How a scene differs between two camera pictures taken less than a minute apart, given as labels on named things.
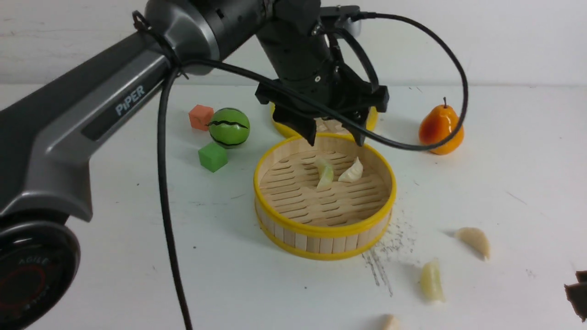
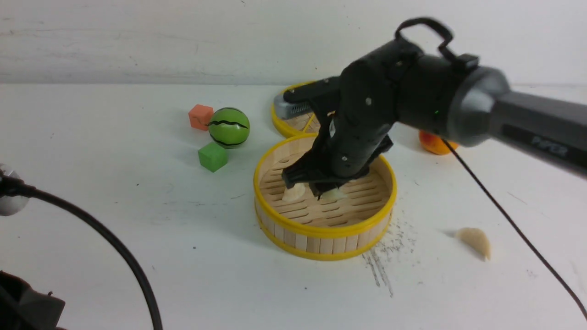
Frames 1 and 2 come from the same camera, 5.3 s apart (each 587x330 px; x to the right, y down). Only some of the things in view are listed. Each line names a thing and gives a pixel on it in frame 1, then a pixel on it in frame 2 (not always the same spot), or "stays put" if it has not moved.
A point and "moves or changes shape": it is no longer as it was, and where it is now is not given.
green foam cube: [213, 156] stays put
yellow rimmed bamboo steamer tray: [329, 201] stays put
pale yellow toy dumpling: [432, 288] -> [295, 193]
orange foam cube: [200, 116] stays put
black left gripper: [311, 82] -> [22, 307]
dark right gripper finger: [576, 293] -> [309, 168]
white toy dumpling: [353, 173] moves or changes shape
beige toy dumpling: [477, 239] stays put
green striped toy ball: [229, 127] stays put
